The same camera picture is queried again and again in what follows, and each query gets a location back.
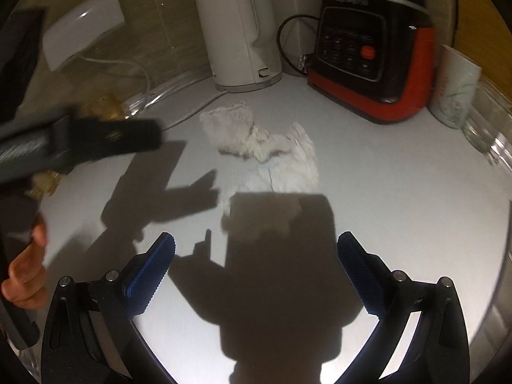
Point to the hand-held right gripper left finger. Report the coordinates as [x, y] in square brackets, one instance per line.
[154, 272]

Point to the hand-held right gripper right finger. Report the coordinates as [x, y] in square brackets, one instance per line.
[360, 276]

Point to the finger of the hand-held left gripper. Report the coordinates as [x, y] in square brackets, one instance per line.
[116, 136]

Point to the white tissue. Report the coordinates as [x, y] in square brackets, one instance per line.
[232, 128]
[292, 160]

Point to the person's left hand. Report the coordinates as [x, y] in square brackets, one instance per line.
[26, 280]

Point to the large amber glass jar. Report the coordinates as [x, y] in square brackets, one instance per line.
[106, 106]

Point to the white electric kettle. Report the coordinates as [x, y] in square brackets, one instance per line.
[228, 28]

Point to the clear glass mug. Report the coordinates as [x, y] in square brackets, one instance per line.
[488, 140]

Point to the white printed ceramic cup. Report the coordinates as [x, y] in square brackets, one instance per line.
[452, 92]

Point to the red black blender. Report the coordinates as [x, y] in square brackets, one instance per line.
[408, 68]

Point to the wooden cutting board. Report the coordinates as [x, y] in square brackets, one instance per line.
[476, 28]

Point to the white wall power adapter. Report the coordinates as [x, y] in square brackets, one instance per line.
[84, 28]

